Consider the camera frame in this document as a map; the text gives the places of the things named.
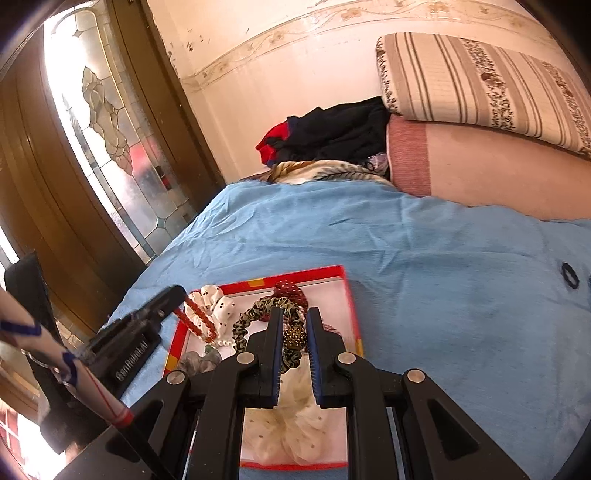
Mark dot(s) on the cream dotted scrunchie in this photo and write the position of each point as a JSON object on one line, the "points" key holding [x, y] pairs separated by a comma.
{"points": [[295, 424]]}

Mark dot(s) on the leopard print scrunchie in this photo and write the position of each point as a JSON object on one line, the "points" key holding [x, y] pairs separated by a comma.
{"points": [[247, 323]]}

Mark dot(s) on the cream floral scarf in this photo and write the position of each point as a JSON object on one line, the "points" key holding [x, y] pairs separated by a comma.
{"points": [[323, 170]]}

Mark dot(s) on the small purple patterned cloth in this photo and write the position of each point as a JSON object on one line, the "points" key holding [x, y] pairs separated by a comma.
{"points": [[377, 164]]}

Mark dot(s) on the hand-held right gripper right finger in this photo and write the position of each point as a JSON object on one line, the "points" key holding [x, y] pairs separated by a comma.
{"points": [[315, 364]]}

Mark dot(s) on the black clothes pile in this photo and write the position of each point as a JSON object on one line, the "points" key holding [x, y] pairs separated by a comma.
{"points": [[337, 129]]}

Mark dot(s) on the red garment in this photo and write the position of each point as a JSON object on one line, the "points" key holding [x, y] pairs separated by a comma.
{"points": [[270, 141]]}

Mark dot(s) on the white black-dotted scrunchie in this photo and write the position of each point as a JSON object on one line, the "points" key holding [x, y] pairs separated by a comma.
{"points": [[221, 309]]}

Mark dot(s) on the pink bolster cushion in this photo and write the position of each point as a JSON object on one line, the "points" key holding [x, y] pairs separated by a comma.
{"points": [[485, 170]]}

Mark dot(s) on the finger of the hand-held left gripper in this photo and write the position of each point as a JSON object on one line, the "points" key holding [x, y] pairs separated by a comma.
{"points": [[166, 297]]}

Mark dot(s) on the red dotted scrunchie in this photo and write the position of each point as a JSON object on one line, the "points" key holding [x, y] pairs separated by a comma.
{"points": [[291, 291]]}

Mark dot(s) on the light blue blanket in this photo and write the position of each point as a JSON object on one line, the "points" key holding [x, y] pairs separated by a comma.
{"points": [[415, 258]]}

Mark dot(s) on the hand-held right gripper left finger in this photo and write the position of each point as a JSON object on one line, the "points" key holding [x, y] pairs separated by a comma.
{"points": [[276, 360]]}

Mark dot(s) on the red-rimmed white jewelry box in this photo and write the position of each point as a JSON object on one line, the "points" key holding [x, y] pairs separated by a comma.
{"points": [[344, 300]]}

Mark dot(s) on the grey scrunchie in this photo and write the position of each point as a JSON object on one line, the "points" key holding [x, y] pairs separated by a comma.
{"points": [[198, 360]]}

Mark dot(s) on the striped floral cushion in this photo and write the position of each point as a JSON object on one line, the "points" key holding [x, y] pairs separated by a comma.
{"points": [[475, 83]]}

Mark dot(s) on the wooden stained glass door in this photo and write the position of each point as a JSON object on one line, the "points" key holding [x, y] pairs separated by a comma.
{"points": [[92, 138]]}

